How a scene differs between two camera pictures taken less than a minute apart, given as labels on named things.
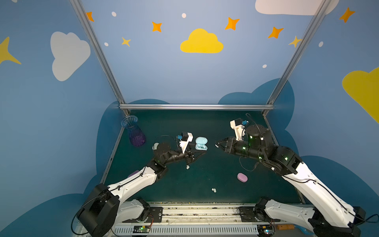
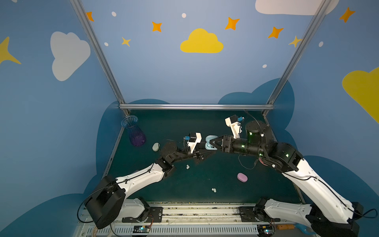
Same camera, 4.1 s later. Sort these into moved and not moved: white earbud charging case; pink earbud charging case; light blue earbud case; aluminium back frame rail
Moved: light blue earbud case
Not moved: pink earbud charging case; white earbud charging case; aluminium back frame rail
